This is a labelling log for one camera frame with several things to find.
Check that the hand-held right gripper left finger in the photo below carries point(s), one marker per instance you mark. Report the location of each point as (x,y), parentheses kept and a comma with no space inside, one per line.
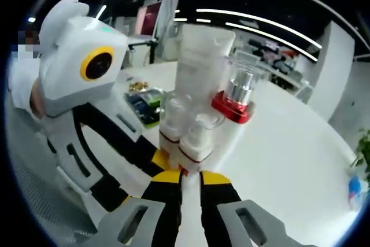
(162,215)

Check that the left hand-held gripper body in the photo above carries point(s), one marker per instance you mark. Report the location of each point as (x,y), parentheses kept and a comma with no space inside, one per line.
(63,85)

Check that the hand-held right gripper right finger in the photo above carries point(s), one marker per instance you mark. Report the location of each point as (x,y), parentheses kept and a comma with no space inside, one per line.
(219,215)

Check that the small white skincare bottle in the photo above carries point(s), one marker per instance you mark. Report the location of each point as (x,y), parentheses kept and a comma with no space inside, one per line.
(170,140)
(193,150)

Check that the red collar skincare pump bottle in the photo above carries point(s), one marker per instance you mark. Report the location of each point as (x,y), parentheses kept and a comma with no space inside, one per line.
(231,111)

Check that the large white skincare tube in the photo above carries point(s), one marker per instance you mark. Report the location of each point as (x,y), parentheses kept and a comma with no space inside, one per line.
(199,64)

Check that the person's left hand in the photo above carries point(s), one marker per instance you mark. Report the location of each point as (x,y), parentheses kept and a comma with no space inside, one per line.
(62,10)

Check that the green black foil pouch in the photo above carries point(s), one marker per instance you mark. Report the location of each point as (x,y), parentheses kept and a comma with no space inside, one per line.
(144,108)

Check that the gold foil sachet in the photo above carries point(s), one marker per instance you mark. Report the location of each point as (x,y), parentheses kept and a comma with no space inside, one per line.
(138,86)

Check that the white mesh office chair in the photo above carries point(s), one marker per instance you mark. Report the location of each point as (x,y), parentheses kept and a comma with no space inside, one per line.
(37,186)

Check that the white black-legged standing desk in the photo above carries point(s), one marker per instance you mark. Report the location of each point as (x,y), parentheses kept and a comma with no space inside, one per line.
(141,39)

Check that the blue white plastic bag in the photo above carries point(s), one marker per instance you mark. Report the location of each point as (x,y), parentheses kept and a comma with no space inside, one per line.
(357,192)

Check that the green potted plant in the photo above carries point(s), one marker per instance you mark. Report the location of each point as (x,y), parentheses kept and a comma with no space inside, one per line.
(362,145)

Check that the ceiling light strip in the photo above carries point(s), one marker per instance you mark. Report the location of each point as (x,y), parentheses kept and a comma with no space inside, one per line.
(211,10)
(234,25)

